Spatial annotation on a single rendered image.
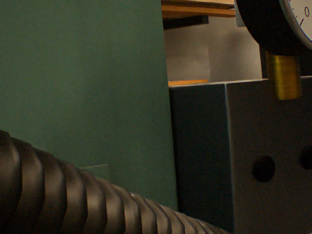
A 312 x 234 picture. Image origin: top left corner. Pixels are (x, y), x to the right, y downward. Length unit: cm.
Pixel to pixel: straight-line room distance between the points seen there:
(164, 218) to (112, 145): 12
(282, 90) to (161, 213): 15
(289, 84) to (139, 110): 7
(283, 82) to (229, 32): 388
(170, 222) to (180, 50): 392
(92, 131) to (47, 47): 4
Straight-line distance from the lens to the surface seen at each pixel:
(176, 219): 16
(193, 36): 418
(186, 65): 410
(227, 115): 27
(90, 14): 27
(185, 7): 338
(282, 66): 29
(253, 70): 407
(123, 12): 28
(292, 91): 29
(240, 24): 76
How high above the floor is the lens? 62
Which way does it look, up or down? 3 degrees down
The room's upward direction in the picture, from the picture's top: 5 degrees counter-clockwise
